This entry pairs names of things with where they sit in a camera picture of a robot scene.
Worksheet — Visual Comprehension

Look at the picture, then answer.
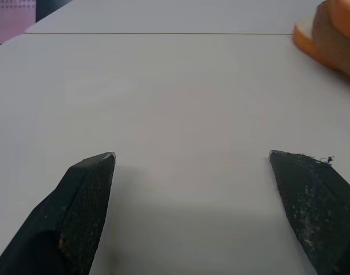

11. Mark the pink perforated panel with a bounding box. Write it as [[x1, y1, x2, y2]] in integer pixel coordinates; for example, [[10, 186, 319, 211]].
[[0, 0, 37, 44]]

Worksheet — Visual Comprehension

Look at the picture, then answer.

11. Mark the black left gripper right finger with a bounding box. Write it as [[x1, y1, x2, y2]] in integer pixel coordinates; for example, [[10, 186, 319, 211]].
[[268, 150, 350, 275]]

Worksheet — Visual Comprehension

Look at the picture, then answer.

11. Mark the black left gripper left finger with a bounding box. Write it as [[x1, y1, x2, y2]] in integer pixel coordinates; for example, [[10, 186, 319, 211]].
[[0, 152, 117, 275]]

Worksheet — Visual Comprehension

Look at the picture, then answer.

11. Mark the white bread slice orange crust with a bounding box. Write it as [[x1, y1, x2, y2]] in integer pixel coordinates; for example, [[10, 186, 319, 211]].
[[293, 13, 350, 83]]

